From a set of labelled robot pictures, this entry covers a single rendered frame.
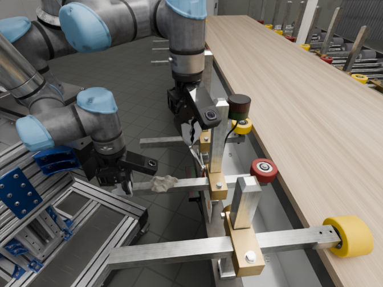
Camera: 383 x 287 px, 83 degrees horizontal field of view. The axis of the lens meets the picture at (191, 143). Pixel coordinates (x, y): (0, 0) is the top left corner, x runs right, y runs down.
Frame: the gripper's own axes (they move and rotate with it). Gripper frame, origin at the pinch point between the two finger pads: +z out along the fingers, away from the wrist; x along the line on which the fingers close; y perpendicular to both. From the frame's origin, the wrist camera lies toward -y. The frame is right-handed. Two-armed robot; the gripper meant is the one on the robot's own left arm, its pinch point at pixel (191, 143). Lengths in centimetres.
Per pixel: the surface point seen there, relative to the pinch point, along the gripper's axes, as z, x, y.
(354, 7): 39, -587, 327
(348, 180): 10.9, -40.1, -23.9
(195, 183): 14.8, -0.4, -2.2
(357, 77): 11, -116, 24
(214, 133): -2.2, -6.5, -1.3
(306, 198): 10.8, -23.8, -23.2
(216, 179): 13.8, -6.6, -4.3
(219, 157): 7.1, -8.6, -2.1
